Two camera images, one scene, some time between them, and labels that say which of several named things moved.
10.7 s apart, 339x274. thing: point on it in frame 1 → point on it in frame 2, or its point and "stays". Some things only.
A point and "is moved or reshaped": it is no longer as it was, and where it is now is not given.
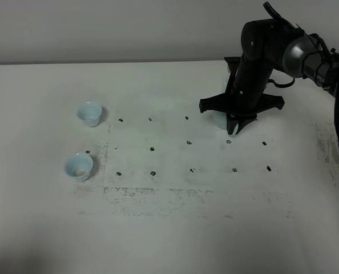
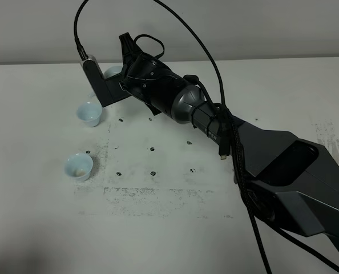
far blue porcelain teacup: (89, 113) stays
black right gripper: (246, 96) → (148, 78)
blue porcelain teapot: (220, 118) is moved or reshaped
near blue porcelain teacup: (79, 166) stays
